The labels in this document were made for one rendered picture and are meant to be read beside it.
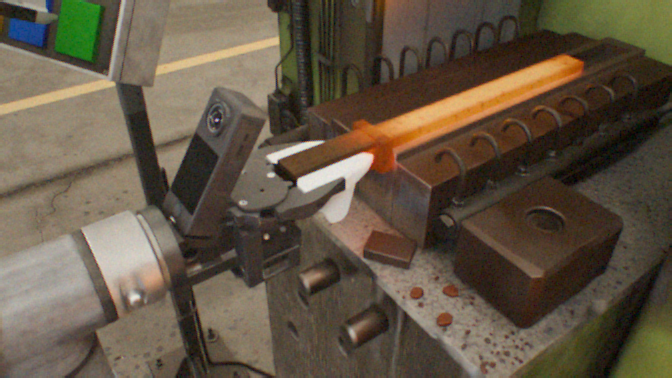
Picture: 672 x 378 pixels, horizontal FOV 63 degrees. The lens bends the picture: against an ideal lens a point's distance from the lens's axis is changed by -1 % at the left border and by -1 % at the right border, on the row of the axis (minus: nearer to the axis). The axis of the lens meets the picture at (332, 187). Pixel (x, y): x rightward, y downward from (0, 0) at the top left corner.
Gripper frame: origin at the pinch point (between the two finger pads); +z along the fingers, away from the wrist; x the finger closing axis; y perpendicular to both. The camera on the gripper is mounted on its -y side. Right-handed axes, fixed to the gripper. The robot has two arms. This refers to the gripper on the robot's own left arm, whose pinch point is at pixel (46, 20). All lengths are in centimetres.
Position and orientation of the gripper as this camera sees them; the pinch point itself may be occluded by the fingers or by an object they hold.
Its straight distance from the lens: 81.2
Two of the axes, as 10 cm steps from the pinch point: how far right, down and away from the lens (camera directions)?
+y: 2.5, -9.5, -1.8
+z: 4.3, -0.5, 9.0
